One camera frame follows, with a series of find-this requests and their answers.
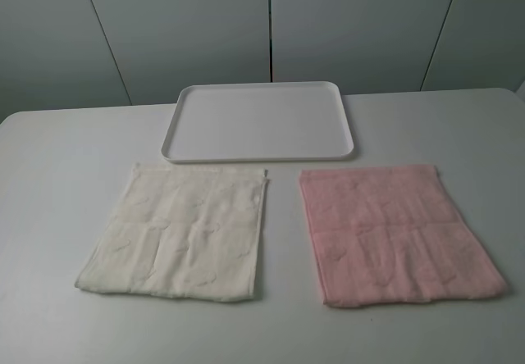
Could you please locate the white rectangular plastic tray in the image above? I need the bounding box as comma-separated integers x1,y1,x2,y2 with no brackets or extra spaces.
161,81,354,164

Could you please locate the cream white towel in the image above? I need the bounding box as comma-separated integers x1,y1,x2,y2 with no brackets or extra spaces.
75,164,267,303

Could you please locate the pink towel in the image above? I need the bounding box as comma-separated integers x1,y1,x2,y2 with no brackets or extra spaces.
299,165,508,308

